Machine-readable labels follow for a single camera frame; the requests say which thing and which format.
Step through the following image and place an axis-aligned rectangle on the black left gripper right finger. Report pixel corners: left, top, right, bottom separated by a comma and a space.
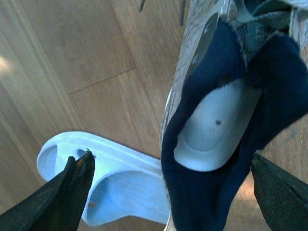
251, 154, 308, 231

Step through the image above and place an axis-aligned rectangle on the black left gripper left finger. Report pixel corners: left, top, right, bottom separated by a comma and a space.
0, 151, 95, 231

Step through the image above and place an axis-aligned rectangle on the light blue slide sandal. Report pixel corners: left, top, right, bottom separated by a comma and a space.
37, 131, 170, 226

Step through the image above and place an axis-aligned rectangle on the grey sneaker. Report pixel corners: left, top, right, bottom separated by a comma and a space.
160, 0, 308, 231

